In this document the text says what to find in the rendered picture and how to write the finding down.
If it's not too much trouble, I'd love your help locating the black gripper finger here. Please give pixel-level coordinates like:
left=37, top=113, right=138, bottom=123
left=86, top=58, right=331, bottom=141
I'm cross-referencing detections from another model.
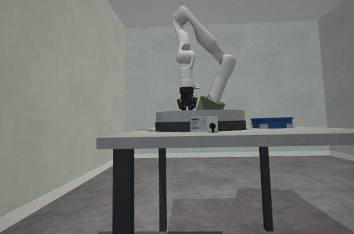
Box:
left=185, top=96, right=198, bottom=110
left=177, top=97, right=187, bottom=110

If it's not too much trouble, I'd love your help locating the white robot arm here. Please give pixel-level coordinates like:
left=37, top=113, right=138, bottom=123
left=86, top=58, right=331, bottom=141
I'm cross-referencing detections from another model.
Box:
left=172, top=6, right=236, bottom=103

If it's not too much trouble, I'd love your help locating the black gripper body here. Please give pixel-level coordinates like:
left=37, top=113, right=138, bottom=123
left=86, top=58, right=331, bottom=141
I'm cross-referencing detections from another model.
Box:
left=180, top=87, right=194, bottom=104

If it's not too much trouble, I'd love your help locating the blue plastic crate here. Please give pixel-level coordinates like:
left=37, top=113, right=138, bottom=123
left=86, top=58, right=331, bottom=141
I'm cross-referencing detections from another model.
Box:
left=251, top=117, right=294, bottom=129

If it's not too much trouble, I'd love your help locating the grey round turntable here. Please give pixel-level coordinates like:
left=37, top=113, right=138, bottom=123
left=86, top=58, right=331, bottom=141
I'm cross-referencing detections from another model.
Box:
left=155, top=110, right=246, bottom=132

